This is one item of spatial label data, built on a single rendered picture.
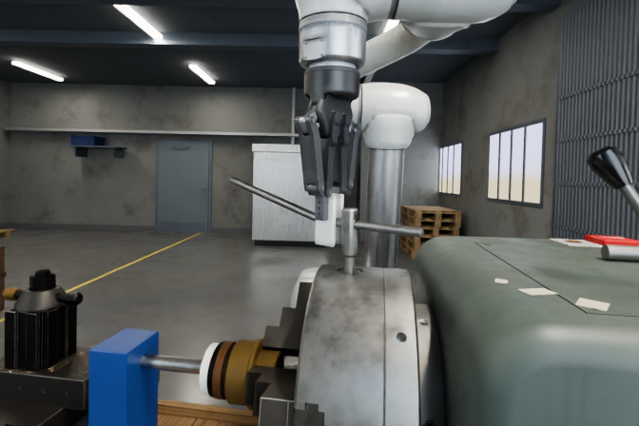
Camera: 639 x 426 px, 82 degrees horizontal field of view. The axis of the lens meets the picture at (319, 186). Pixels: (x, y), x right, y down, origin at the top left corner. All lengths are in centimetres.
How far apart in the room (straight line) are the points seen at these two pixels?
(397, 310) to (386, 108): 66
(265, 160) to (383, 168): 634
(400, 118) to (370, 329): 68
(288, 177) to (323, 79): 679
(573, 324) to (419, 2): 38
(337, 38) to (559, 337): 37
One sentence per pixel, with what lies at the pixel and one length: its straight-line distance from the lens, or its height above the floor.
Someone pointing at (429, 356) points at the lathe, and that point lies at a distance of 48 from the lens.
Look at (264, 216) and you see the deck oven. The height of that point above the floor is 59.
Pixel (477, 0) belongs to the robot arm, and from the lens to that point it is 54.
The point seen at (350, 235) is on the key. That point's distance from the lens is 49.
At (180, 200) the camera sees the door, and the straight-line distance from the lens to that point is 942.
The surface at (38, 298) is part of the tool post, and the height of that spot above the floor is 114.
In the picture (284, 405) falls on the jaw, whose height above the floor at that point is 112.
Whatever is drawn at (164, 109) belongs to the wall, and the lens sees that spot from 973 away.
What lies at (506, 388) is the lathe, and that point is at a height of 121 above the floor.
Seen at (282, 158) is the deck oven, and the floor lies 174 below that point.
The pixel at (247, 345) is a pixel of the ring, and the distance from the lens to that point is 58.
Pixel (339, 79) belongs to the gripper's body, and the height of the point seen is 149.
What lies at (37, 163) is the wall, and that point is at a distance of 1120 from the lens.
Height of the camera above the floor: 136
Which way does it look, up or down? 1 degrees down
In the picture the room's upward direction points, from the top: 1 degrees clockwise
